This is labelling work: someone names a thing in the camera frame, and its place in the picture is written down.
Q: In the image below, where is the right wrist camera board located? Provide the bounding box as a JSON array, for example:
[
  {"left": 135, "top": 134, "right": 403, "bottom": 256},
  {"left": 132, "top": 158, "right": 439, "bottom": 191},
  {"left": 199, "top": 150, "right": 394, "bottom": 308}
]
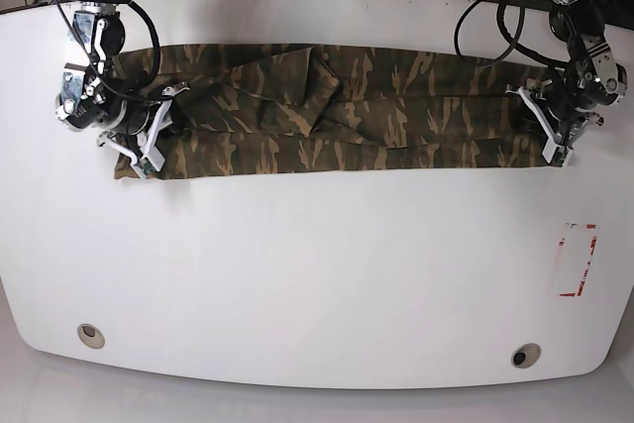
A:
[{"left": 131, "top": 147, "right": 165, "bottom": 179}]

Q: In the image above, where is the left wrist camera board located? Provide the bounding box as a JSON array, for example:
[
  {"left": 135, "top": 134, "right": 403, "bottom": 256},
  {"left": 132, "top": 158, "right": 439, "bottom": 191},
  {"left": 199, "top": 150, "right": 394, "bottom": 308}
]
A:
[{"left": 542, "top": 143, "right": 574, "bottom": 167}]

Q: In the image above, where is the camouflage t-shirt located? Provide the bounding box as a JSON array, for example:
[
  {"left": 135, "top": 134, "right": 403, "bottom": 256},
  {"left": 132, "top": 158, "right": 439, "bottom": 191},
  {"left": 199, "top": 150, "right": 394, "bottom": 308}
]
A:
[{"left": 111, "top": 43, "right": 571, "bottom": 181}]

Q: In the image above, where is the table cable grommet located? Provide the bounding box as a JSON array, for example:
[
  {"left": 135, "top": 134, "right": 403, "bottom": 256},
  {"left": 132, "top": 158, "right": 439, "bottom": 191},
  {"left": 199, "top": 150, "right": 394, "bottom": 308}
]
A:
[
  {"left": 77, "top": 324, "right": 105, "bottom": 350},
  {"left": 511, "top": 343, "right": 541, "bottom": 370}
]

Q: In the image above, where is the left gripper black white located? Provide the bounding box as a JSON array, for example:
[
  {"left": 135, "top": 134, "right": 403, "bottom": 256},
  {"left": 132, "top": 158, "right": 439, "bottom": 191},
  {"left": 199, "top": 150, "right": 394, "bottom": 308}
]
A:
[{"left": 505, "top": 78, "right": 604, "bottom": 156}]

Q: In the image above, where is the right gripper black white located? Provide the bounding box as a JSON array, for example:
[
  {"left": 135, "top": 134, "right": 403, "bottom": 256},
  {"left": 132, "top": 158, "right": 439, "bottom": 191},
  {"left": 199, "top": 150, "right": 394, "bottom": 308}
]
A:
[{"left": 96, "top": 82, "right": 190, "bottom": 166}]

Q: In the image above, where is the left table cable grommet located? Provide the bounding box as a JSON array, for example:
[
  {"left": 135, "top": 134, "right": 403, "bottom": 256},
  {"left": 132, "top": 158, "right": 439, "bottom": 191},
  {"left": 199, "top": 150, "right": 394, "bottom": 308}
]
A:
[{"left": 77, "top": 324, "right": 105, "bottom": 350}]

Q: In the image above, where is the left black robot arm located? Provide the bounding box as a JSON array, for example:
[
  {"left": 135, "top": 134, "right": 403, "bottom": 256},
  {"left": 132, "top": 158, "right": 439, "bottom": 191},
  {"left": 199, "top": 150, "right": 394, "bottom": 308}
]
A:
[{"left": 496, "top": 0, "right": 627, "bottom": 166}]

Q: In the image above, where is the right table cable grommet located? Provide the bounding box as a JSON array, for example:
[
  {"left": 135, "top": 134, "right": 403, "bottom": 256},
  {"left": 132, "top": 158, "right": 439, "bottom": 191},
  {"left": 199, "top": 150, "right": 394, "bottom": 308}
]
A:
[{"left": 511, "top": 343, "right": 541, "bottom": 370}]

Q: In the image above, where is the red tape rectangle marking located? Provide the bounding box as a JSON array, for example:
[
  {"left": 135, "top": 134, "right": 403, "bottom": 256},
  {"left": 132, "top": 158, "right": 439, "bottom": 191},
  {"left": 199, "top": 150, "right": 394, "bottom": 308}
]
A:
[{"left": 552, "top": 223, "right": 598, "bottom": 297}]

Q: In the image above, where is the black cable loop on table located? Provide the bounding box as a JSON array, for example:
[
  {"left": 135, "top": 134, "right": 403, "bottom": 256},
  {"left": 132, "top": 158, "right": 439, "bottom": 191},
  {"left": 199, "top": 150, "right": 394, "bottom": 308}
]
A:
[{"left": 453, "top": 0, "right": 576, "bottom": 70}]

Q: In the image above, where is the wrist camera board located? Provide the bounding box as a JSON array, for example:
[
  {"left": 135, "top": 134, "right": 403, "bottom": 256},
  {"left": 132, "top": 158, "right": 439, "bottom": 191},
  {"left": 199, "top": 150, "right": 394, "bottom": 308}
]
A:
[
  {"left": 542, "top": 143, "right": 574, "bottom": 167},
  {"left": 131, "top": 147, "right": 165, "bottom": 179}
]

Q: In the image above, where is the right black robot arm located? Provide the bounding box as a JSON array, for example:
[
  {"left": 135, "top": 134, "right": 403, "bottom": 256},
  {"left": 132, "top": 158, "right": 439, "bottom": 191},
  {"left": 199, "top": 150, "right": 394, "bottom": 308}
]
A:
[{"left": 55, "top": 0, "right": 189, "bottom": 178}]

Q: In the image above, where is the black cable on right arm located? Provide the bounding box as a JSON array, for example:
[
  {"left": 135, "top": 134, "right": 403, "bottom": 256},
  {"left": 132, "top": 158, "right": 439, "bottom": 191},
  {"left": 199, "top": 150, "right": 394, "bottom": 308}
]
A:
[{"left": 103, "top": 0, "right": 162, "bottom": 102}]

